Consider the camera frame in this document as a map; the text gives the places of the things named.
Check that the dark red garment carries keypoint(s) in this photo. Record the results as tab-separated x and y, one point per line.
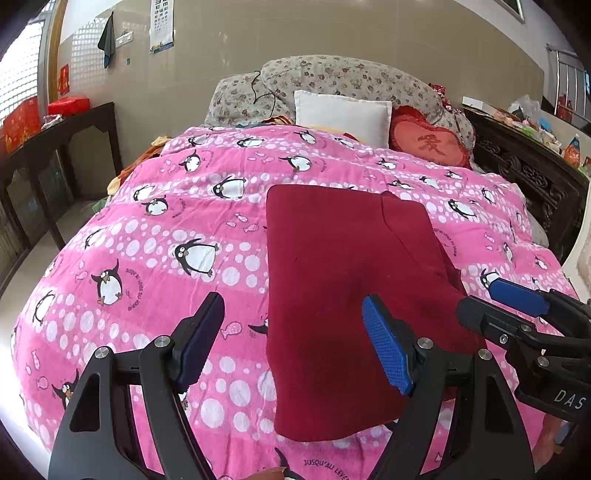
346	258

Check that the large orange red box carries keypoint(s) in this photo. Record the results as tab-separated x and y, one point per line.
18	124

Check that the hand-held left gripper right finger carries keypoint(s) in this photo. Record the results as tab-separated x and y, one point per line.
388	346

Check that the red heart cushion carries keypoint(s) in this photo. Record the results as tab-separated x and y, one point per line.
429	143

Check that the white wall socket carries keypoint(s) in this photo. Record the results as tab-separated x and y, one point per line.
124	37

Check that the clear plastic bag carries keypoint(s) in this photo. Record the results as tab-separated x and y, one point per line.
524	107

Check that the person's right forearm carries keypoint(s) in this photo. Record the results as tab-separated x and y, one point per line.
551	431

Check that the pink penguin blanket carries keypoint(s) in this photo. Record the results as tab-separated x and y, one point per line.
161	221

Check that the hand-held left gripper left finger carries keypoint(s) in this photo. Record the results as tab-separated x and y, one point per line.
203	341

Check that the flat red box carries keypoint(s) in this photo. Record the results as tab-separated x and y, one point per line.
69	105

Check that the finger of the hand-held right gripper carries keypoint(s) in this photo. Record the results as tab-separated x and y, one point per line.
480	314
517	295

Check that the red paper wall sign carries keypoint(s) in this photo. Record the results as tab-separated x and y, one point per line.
64	79

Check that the framed wall picture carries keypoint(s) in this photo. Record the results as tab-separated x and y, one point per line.
511	8

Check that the red patterned cloth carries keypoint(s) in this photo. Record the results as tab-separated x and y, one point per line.
441	97

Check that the yellow orange cloth pile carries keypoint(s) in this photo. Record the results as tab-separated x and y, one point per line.
127	173

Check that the wall calendar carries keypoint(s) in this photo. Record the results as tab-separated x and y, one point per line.
161	27

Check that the window with grille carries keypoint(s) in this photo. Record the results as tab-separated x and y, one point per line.
25	60

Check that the metal railing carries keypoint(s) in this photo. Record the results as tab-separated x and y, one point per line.
561	78

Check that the orange packet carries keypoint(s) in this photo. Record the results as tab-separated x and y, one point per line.
572	148

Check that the flat white box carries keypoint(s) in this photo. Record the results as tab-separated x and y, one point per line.
478	103

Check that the dark hanging cloth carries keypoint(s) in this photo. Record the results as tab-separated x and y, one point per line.
107	39

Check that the dark wooden side table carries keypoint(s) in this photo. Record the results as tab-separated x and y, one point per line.
69	138

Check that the small floral pillow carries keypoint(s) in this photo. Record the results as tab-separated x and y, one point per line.
231	99

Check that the floral grey pillow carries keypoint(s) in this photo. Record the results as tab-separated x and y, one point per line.
351	76

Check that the white pillow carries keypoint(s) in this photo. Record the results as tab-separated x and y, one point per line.
341	115

